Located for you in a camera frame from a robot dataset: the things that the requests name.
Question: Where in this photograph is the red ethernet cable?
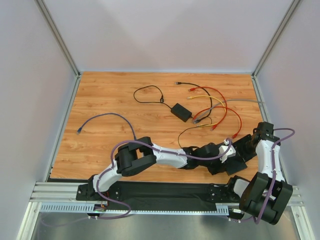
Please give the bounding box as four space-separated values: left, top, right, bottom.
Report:
187 86 228 131
193 106 244 139

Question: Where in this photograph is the black switch power cable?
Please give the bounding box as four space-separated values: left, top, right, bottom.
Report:
177 123 213 150

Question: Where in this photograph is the grey ethernet cable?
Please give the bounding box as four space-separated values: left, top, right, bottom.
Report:
192 98 265 125

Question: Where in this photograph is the yellow ethernet cable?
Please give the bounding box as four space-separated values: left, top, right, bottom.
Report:
187 94 227 129

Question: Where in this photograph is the blue ethernet cable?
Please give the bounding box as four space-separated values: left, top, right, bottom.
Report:
75 112 137 140

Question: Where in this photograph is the black network switch box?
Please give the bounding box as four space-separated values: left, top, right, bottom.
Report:
225 156 248 176

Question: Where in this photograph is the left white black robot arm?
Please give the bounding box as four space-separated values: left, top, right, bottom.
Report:
88 137 236 195

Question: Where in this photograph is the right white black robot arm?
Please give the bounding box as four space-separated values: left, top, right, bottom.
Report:
226 121 293 225

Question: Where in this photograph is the black power adapter brick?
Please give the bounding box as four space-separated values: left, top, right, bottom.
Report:
170 103 192 123

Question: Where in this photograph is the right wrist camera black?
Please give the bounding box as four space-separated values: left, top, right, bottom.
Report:
253 121 274 140

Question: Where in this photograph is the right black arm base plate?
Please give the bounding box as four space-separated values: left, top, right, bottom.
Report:
207 183 241 203

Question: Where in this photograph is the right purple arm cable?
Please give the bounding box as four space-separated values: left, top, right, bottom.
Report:
228 127 296 225

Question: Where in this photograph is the right aluminium frame post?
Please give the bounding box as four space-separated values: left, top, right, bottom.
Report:
251 0 302 78

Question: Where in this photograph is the aluminium frame post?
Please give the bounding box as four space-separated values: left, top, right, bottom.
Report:
34 0 82 77
251 0 302 78

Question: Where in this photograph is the black power cord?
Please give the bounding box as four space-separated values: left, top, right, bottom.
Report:
133 85 175 110

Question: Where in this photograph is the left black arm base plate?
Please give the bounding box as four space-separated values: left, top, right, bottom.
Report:
75 183 123 203

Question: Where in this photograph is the aluminium front rail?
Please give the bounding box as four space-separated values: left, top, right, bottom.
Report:
29 181 304 207

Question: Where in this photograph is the grey slotted cable duct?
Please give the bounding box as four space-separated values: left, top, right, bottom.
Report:
39 202 229 216

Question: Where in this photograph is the left aluminium frame post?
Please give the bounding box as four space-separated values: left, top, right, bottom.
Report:
34 0 82 77

